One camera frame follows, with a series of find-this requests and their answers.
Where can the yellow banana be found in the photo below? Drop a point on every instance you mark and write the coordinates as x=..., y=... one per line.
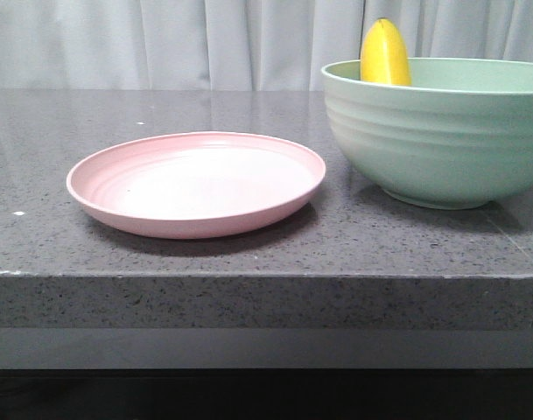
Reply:
x=383, y=55

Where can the pink plate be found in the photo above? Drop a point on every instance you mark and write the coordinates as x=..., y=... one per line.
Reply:
x=196, y=185

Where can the green bowl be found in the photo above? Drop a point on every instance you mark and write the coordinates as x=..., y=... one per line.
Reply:
x=460, y=135

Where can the white curtain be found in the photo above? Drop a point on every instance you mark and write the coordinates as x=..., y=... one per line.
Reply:
x=236, y=45

